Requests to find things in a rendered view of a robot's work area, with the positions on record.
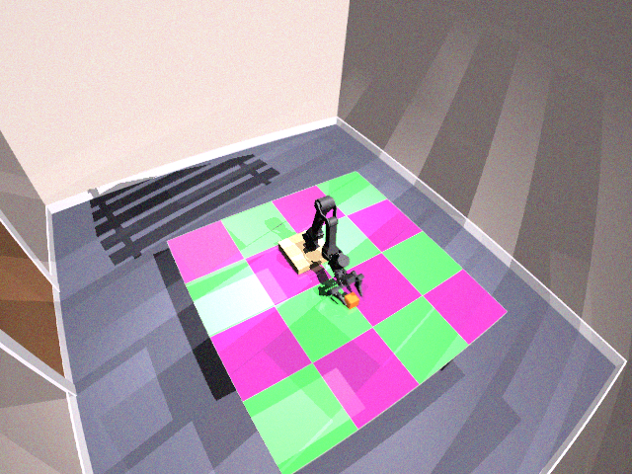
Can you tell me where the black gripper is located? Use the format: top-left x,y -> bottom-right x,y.
327,269 -> 365,305

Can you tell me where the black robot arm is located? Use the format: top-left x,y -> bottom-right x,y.
302,195 -> 357,286

